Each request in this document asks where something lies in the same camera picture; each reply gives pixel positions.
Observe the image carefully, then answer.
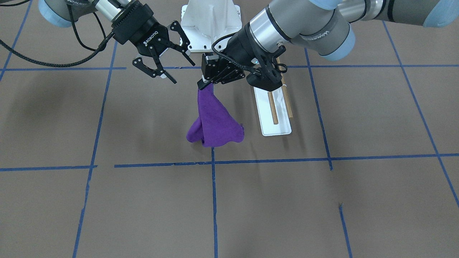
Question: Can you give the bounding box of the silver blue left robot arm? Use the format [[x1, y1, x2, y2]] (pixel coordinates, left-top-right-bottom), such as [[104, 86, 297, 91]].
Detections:
[[197, 0, 458, 91]]

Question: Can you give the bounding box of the purple towel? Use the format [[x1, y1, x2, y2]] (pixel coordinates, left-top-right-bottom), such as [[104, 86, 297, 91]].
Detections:
[[186, 83, 245, 147]]

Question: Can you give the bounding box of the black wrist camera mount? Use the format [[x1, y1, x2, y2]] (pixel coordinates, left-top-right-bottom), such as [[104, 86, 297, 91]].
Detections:
[[246, 42, 288, 92]]

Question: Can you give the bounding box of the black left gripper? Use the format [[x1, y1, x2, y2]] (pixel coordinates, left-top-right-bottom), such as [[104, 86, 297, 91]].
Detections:
[[197, 52, 246, 90]]

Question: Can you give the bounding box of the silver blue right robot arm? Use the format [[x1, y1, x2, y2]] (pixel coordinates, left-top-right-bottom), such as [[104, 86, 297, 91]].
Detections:
[[38, 0, 195, 83]]

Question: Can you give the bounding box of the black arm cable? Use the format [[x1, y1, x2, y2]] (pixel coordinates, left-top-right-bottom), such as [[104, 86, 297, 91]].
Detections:
[[0, 0, 119, 68]]

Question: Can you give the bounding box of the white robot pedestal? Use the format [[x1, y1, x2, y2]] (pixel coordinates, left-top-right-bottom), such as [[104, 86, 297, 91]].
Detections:
[[180, 0, 242, 53]]

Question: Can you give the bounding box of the white rack with wooden bars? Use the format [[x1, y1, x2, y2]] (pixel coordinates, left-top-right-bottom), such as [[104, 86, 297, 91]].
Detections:
[[254, 77, 293, 137]]

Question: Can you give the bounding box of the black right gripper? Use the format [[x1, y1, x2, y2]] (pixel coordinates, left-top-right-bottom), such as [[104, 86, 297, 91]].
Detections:
[[110, 1, 196, 85]]

